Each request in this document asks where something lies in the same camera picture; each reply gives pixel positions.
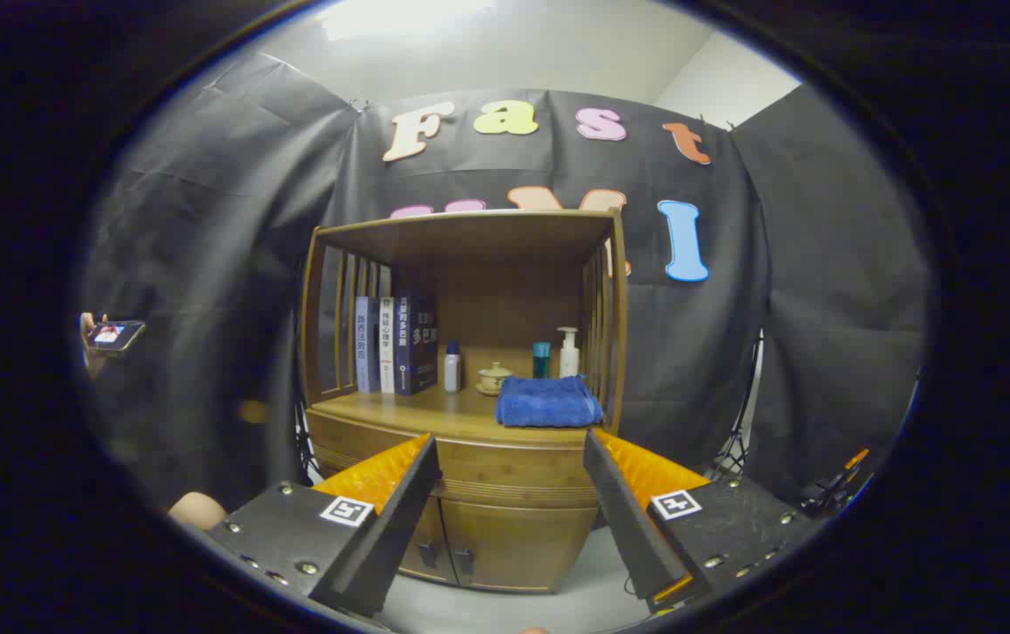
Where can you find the teal bottle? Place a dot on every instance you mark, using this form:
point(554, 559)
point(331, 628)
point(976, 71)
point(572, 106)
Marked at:
point(541, 361)

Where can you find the beige lidded teacup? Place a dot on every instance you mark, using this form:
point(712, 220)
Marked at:
point(494, 379)

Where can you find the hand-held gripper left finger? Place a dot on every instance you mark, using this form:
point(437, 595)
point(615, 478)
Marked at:
point(381, 546)

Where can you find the white pump bottle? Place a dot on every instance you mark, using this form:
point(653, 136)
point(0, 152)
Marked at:
point(569, 359)

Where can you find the black light stand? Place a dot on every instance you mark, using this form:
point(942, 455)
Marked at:
point(738, 440)
point(304, 449)

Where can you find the wooden drawer with black knob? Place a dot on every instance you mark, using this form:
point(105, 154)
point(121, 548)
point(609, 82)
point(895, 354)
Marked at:
point(504, 467)

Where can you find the smartphone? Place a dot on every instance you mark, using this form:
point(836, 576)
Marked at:
point(114, 335)

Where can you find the white bottle with blue cap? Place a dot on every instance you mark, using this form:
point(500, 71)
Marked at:
point(453, 372)

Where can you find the white book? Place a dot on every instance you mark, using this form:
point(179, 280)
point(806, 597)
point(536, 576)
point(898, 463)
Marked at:
point(387, 348)

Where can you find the wooden cabinet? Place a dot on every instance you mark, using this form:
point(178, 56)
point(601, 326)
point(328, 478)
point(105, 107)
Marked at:
point(504, 299)

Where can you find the person's bare leg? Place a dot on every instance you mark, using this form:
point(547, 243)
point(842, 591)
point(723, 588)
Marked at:
point(196, 511)

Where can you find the blue folded towel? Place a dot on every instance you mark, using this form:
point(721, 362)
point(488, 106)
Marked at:
point(547, 403)

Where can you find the wooden countertop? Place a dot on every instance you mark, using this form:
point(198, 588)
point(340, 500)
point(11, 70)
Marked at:
point(452, 409)

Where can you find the dark blue book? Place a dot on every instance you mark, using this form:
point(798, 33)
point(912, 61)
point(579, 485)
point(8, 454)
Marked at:
point(416, 348)

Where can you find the black and orange device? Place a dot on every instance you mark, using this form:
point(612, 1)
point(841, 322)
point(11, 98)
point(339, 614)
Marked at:
point(835, 489)

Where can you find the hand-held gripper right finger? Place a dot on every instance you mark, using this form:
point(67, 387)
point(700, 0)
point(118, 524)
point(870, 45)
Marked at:
point(628, 519)

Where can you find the light blue book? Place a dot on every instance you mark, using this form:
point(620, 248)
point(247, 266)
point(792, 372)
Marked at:
point(364, 348)

